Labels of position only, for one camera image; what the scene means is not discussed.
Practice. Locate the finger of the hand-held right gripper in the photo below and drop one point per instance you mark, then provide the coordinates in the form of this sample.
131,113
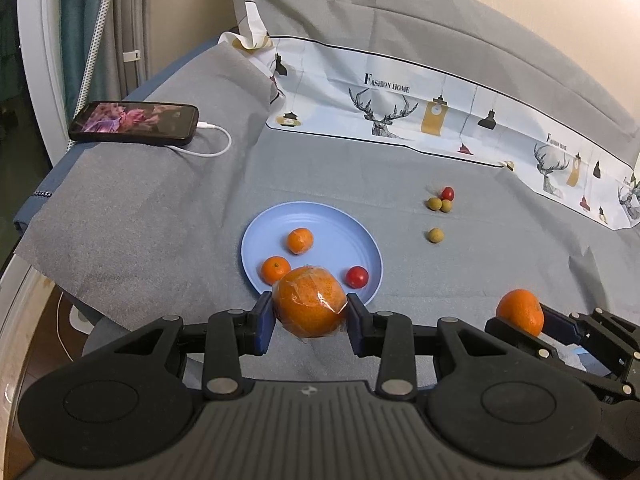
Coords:
555,322
520,342

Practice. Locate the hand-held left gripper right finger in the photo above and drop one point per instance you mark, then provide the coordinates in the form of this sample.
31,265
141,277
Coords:
356,325

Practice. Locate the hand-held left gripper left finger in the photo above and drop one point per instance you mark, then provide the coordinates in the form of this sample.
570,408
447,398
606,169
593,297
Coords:
262,325

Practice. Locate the small orange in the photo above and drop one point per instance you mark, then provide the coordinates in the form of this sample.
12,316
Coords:
275,269
520,310
300,240

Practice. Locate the red cherry tomato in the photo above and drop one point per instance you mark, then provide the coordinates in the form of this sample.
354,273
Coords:
357,276
447,193

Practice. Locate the plastic-wrapped orange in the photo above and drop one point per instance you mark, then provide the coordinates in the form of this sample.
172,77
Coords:
310,305

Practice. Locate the blue plate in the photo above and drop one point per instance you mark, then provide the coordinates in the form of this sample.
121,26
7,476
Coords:
325,230

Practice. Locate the green olive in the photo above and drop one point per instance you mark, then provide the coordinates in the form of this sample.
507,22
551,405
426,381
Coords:
446,206
433,203
435,235

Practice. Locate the white deer-print cloth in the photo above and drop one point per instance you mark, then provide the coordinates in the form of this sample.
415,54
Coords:
325,105

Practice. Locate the black smartphone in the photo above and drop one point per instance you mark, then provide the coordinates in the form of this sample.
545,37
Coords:
130,120

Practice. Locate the small white clip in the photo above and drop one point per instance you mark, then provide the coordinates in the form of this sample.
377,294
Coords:
130,55

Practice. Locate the grey bed sheet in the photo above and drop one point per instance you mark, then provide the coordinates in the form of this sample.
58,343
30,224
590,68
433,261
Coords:
425,20

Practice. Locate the dotted white pole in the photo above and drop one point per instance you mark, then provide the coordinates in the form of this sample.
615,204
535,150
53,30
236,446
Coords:
97,35

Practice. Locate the grey curtain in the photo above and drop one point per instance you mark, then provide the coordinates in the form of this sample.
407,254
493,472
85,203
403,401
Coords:
132,10

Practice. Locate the teal curtain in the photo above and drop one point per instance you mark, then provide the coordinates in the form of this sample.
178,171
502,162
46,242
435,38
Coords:
80,10

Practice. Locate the white door frame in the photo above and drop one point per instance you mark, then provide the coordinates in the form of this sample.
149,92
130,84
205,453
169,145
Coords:
40,60

